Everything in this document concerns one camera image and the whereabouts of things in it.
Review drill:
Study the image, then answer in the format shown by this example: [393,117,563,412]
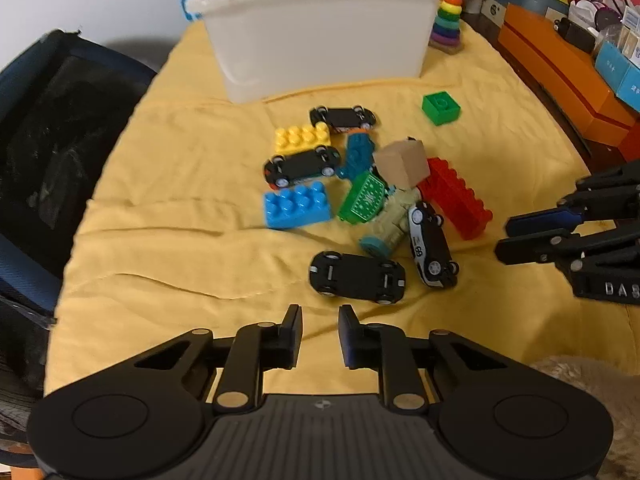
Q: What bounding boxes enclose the green square toy brick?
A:
[421,91,462,126]

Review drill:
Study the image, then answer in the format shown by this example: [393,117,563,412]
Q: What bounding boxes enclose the white and black toy car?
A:
[407,201,460,289]

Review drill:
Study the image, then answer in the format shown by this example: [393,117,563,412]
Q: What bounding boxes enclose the red toy brick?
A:
[417,157,493,240]

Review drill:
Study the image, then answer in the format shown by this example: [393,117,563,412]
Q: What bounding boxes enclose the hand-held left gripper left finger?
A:
[135,304,304,413]

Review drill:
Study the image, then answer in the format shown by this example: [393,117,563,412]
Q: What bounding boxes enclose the rainbow ring stacker toy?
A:
[431,0,465,55]

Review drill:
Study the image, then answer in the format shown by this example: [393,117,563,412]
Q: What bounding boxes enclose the beige fur fabric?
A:
[530,355,640,480]

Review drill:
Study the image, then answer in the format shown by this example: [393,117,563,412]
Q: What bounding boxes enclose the orange box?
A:
[497,4,638,146]

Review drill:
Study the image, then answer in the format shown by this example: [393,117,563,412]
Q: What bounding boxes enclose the green patterned toy block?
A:
[337,171,390,226]

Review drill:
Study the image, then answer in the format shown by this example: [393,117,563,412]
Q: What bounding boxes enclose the small black toy car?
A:
[309,105,377,135]

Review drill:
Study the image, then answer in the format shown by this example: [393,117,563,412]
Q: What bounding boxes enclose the yellow cloth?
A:
[44,20,640,397]

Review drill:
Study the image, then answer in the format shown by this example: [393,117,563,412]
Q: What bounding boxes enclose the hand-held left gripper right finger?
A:
[339,304,506,413]

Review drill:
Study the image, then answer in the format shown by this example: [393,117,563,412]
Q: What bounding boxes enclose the yellow toy brick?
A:
[274,122,332,155]

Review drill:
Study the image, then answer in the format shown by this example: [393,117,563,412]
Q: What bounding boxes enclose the white plastic bin blue handles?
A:
[181,0,451,105]

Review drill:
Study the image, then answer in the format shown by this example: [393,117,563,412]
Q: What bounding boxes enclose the light blue carton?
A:
[595,40,640,107]

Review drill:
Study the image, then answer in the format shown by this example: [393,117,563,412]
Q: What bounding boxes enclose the large black toy car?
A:
[308,251,407,306]

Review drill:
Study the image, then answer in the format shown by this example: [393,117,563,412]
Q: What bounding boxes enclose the black and blue chair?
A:
[0,30,158,441]

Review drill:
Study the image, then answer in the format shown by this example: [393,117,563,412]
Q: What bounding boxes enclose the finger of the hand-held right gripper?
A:
[505,160,640,238]
[494,220,640,273]

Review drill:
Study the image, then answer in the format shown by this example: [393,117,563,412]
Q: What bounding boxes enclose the black toy car teal stripe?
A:
[263,145,342,188]

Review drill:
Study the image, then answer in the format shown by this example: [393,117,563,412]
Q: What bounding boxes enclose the teal toy figure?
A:
[336,131,377,181]

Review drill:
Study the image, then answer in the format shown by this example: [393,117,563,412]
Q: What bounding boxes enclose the brown cardboard cube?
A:
[374,140,432,190]

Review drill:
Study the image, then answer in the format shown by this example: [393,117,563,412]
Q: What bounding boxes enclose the blue toy brick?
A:
[263,182,333,231]

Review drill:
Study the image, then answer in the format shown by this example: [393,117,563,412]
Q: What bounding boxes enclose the beige cylinder toy teal base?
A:
[359,186,423,261]

